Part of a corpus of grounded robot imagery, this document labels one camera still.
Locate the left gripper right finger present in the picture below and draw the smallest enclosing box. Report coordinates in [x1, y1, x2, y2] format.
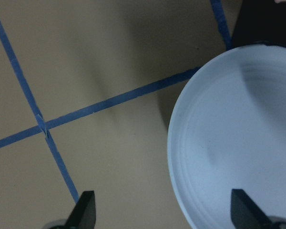
[230, 189, 276, 229]

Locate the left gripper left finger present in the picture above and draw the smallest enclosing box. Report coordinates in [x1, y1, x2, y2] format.
[64, 191, 96, 229]

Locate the blue plate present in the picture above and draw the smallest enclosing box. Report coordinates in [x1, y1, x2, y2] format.
[167, 45, 286, 229]

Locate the black dish rack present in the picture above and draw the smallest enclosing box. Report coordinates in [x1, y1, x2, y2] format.
[232, 0, 286, 48]

